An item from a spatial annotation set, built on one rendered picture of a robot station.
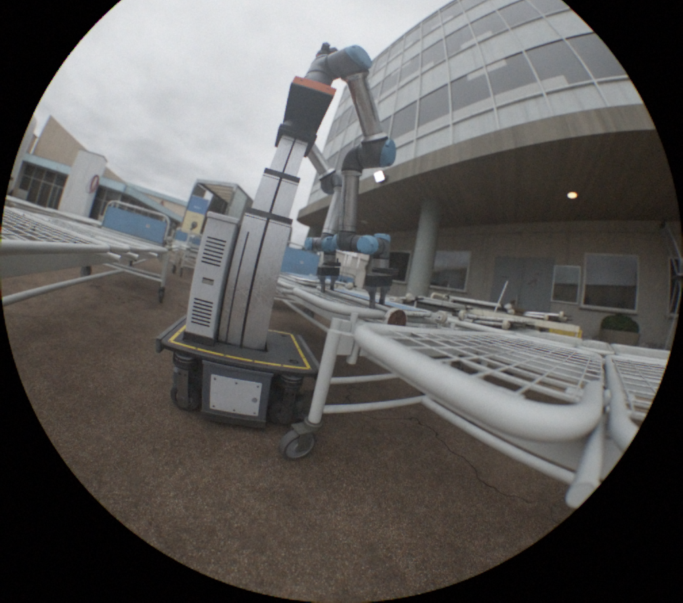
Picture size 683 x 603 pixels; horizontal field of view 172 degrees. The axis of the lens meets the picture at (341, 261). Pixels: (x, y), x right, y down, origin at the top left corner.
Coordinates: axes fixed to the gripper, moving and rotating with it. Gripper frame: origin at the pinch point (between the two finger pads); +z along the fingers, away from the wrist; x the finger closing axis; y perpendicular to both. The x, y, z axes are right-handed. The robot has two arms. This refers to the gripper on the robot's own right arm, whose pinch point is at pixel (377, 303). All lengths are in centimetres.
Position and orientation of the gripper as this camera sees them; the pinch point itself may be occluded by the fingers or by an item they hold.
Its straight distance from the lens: 104.8
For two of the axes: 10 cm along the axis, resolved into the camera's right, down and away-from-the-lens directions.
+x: -8.0, -0.3, -6.0
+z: -0.7, 10.0, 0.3
